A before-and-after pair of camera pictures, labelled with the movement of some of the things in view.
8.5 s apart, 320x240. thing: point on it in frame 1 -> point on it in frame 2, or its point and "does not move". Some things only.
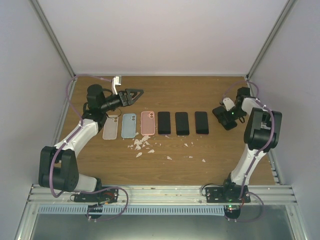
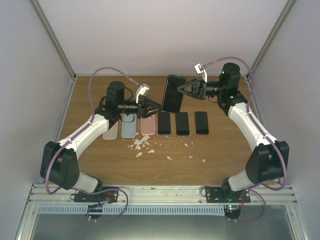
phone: x=226 y=118 -> x=173 y=97
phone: x=110 y=128 does not move
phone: x=128 y=125 does not move
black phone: x=201 y=122 does not move
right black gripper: x=229 y=119 -> x=198 y=89
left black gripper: x=128 y=91 -> x=143 y=106
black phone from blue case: x=182 y=126 does not move
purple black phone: x=164 y=123 does not move
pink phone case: x=147 y=121 does not move
